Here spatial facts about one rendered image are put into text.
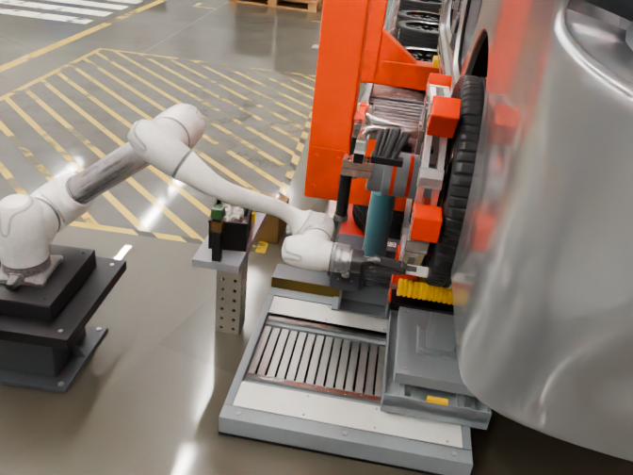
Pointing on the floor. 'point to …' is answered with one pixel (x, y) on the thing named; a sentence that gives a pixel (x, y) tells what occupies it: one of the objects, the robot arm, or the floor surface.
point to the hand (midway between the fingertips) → (416, 270)
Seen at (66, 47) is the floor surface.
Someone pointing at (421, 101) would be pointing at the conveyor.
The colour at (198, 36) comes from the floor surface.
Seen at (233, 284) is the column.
